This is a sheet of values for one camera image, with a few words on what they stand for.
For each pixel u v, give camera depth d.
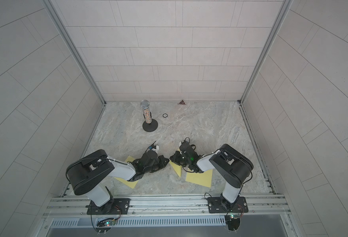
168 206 0.72
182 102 1.16
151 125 1.00
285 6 0.71
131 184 0.77
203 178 0.81
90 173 0.45
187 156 0.71
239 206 0.69
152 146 0.82
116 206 0.69
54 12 0.73
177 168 0.83
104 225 0.65
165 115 1.08
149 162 0.68
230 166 0.47
